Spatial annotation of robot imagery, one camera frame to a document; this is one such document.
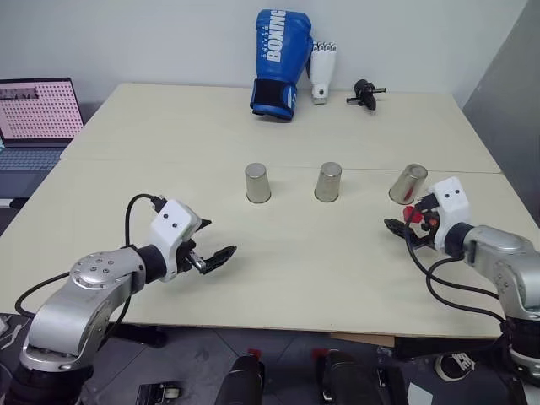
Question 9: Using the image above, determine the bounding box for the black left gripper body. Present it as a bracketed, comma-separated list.
[175, 238, 210, 275]

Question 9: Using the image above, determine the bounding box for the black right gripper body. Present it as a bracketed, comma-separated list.
[409, 208, 442, 252]

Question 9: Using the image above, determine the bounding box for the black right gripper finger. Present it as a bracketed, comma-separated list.
[382, 218, 413, 243]

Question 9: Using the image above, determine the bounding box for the silver metal cup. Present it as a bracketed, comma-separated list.
[244, 163, 272, 205]
[388, 163, 429, 207]
[314, 161, 343, 203]

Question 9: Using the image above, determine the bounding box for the round black white object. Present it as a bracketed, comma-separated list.
[435, 351, 478, 382]

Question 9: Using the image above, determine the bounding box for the dark rounded shape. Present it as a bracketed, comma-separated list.
[221, 348, 267, 405]
[310, 348, 383, 405]

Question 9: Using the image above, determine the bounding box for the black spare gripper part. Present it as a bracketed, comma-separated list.
[346, 78, 389, 112]

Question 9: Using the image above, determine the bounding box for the blue boxing glove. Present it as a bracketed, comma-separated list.
[251, 8, 316, 124]

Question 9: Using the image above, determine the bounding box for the white robotic hand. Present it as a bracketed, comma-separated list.
[310, 40, 339, 105]

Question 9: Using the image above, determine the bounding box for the open grey laptop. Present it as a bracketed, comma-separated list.
[0, 77, 86, 187]

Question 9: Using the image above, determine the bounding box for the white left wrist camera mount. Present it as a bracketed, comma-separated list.
[149, 200, 203, 283]

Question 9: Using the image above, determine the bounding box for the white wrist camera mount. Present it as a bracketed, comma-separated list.
[428, 176, 472, 254]
[149, 200, 203, 283]

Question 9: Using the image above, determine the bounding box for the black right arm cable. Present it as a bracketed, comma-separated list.
[402, 194, 514, 334]

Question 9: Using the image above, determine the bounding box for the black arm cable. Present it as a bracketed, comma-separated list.
[14, 192, 168, 337]
[402, 194, 514, 334]

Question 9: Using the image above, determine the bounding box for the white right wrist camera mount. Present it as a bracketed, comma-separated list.
[428, 176, 472, 254]

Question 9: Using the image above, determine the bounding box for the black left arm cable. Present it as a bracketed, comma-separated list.
[14, 192, 168, 337]

